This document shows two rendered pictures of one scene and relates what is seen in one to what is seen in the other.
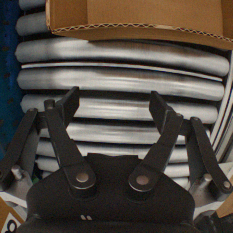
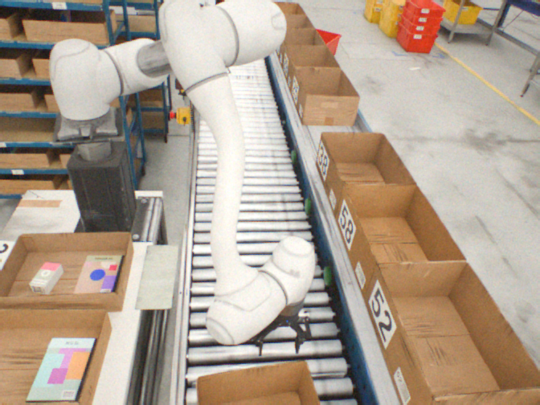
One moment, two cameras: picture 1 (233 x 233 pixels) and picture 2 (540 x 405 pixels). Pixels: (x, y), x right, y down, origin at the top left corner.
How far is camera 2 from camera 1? 105 cm
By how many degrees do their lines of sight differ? 27
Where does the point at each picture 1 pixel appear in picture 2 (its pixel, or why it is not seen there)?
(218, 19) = not seen: outside the picture
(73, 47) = not seen: hidden behind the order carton
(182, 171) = (204, 303)
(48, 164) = (317, 299)
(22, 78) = (341, 364)
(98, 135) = (280, 330)
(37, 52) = (331, 382)
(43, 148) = (321, 313)
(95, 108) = (285, 348)
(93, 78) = not seen: hidden behind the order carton
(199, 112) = (208, 354)
